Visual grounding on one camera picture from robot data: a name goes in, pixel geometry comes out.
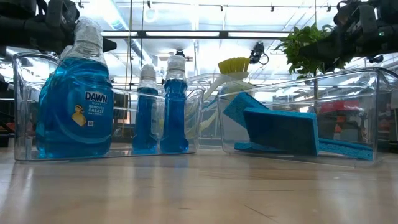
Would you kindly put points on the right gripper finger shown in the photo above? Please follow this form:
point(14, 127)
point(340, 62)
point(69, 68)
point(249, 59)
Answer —
point(332, 49)

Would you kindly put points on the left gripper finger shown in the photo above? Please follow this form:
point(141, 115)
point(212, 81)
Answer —
point(108, 46)

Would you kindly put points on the blue Dawn dish soap bottle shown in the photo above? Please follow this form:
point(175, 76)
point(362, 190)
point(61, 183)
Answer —
point(145, 124)
point(66, 53)
point(74, 124)
point(174, 124)

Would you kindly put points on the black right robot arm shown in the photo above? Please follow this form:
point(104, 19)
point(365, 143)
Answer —
point(390, 25)

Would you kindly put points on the green potted plant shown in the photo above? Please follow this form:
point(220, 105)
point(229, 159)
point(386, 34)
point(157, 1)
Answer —
point(298, 46)

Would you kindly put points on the small black ceiling fixture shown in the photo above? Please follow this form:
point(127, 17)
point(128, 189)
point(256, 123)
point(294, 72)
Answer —
point(376, 59)

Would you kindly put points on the red storage bins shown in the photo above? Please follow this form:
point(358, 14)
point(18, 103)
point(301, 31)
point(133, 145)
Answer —
point(339, 107)

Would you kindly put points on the clear plastic bin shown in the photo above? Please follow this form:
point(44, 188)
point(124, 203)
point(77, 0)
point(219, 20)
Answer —
point(348, 124)
point(205, 76)
point(189, 124)

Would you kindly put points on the black overhead light bar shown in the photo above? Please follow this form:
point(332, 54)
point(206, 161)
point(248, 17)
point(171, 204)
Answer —
point(224, 34)

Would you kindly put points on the silver ceiling duct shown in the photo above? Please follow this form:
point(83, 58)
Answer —
point(138, 49)

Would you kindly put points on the round black overhead camera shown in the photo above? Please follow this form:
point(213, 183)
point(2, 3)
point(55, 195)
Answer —
point(179, 53)

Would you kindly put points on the black hanging camera unit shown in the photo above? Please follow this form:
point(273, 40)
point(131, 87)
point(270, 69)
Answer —
point(256, 53)

